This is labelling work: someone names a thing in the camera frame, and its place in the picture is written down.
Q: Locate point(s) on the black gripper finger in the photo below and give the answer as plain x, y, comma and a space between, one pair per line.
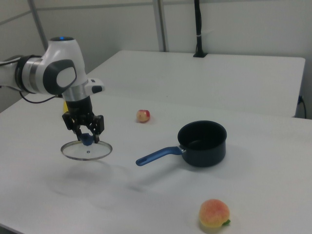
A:
73, 125
98, 125

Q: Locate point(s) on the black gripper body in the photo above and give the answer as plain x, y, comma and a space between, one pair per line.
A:
79, 108

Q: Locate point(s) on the glass lid with blue knob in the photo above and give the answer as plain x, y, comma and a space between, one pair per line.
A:
92, 151

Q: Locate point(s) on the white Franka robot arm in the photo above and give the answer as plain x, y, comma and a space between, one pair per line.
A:
61, 61

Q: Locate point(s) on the yellow striped toy melon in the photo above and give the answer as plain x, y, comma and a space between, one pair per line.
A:
65, 107

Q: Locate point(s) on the red toy wax apple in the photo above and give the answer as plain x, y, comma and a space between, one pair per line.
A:
143, 116

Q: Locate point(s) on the orange yellow toy peach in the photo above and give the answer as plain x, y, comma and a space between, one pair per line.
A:
214, 214

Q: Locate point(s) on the grey metal frame post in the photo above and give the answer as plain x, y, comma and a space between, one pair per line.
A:
161, 24
37, 22

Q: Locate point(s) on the black camera pole with clamp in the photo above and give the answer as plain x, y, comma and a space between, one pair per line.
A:
199, 24

